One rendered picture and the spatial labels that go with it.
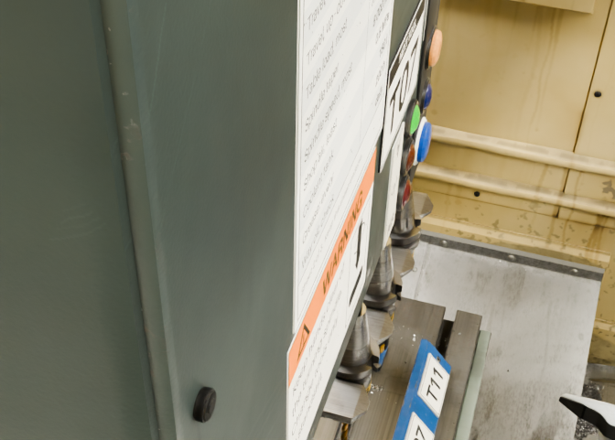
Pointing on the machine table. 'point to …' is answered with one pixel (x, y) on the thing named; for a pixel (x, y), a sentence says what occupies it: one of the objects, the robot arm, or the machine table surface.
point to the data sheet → (335, 110)
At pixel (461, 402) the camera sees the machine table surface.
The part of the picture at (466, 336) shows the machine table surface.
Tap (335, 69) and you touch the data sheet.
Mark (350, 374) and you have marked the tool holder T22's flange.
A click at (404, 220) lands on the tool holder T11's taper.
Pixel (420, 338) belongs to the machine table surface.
